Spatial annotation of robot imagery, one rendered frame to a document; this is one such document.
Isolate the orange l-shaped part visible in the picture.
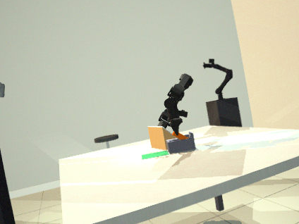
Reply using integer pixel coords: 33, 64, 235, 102
172, 132, 188, 139

